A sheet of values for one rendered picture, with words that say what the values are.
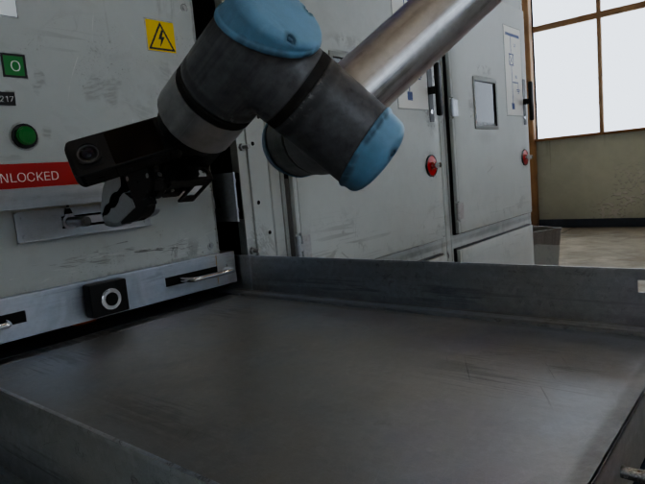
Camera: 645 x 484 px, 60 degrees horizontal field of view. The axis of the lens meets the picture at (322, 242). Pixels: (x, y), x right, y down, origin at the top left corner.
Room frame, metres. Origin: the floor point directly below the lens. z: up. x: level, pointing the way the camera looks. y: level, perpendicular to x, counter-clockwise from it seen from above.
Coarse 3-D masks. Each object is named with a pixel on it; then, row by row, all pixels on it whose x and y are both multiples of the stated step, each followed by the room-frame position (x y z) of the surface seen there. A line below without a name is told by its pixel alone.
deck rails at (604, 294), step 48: (288, 288) 0.97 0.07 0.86; (336, 288) 0.90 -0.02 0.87; (384, 288) 0.84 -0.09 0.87; (432, 288) 0.79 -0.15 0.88; (480, 288) 0.74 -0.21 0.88; (528, 288) 0.70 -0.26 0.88; (576, 288) 0.66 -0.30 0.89; (624, 288) 0.63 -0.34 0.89; (0, 432) 0.40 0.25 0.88; (48, 432) 0.35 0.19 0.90; (96, 432) 0.31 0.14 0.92; (48, 480) 0.36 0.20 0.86; (96, 480) 0.31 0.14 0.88; (144, 480) 0.28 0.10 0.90; (192, 480) 0.25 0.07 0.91
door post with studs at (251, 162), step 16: (224, 0) 1.04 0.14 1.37; (256, 128) 1.07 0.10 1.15; (240, 144) 1.04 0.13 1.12; (256, 144) 1.07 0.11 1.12; (240, 160) 1.04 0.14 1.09; (256, 160) 1.07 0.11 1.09; (240, 176) 1.04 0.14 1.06; (256, 176) 1.06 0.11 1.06; (256, 192) 1.06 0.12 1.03; (256, 208) 1.06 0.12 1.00; (240, 224) 1.08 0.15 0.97; (256, 224) 1.06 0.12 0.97; (272, 224) 1.09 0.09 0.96; (240, 240) 1.08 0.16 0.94; (256, 240) 1.05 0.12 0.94; (272, 240) 1.08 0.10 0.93
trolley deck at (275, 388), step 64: (192, 320) 0.85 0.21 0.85; (256, 320) 0.81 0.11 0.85; (320, 320) 0.78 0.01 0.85; (384, 320) 0.75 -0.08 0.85; (448, 320) 0.72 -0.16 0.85; (0, 384) 0.62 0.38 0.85; (64, 384) 0.60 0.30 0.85; (128, 384) 0.58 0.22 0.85; (192, 384) 0.56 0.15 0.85; (256, 384) 0.55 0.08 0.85; (320, 384) 0.53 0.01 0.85; (384, 384) 0.52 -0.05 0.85; (448, 384) 0.50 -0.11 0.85; (512, 384) 0.49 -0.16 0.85; (576, 384) 0.48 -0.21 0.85; (640, 384) 0.47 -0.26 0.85; (192, 448) 0.42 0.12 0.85; (256, 448) 0.41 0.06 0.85; (320, 448) 0.40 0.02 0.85; (384, 448) 0.39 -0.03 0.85; (448, 448) 0.38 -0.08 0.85; (512, 448) 0.38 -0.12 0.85; (576, 448) 0.37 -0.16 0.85; (640, 448) 0.43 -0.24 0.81
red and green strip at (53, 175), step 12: (0, 168) 0.76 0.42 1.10; (12, 168) 0.78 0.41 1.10; (24, 168) 0.79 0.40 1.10; (36, 168) 0.80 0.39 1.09; (48, 168) 0.81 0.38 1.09; (60, 168) 0.83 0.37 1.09; (0, 180) 0.76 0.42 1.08; (12, 180) 0.78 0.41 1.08; (24, 180) 0.79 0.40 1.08; (36, 180) 0.80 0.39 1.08; (48, 180) 0.81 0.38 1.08; (60, 180) 0.83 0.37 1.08; (72, 180) 0.84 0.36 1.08
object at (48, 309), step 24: (168, 264) 0.94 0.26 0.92; (192, 264) 0.97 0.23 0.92; (216, 264) 1.01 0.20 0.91; (48, 288) 0.79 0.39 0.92; (72, 288) 0.81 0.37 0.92; (144, 288) 0.90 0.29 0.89; (168, 288) 0.93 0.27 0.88; (192, 288) 0.97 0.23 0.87; (0, 312) 0.73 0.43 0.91; (24, 312) 0.76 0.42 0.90; (48, 312) 0.78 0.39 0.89; (72, 312) 0.81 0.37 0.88; (0, 336) 0.73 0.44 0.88; (24, 336) 0.75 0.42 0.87
